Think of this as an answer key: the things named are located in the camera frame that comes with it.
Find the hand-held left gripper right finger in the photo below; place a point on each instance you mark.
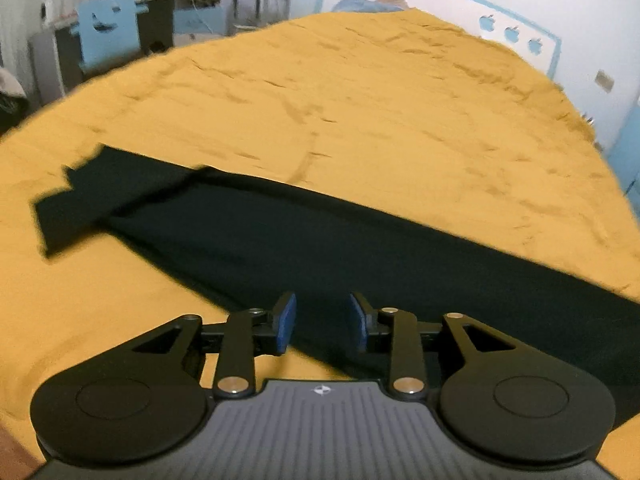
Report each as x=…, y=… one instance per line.
x=357, y=322

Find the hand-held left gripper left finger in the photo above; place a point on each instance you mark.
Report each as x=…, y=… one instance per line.
x=286, y=322

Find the black pants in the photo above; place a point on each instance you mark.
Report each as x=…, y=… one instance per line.
x=300, y=240

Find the yellow quilted blanket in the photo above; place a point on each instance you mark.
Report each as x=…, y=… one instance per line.
x=375, y=110

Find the blue and white nightstand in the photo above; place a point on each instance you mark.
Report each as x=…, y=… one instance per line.
x=627, y=155

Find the blue pillow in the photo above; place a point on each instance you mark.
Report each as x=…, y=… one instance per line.
x=360, y=4

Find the grey and blue desk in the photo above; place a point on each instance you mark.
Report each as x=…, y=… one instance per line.
x=157, y=22

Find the blue smiley face chair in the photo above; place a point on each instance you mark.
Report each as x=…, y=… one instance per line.
x=107, y=35

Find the wall switch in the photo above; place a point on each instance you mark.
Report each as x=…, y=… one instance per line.
x=604, y=81

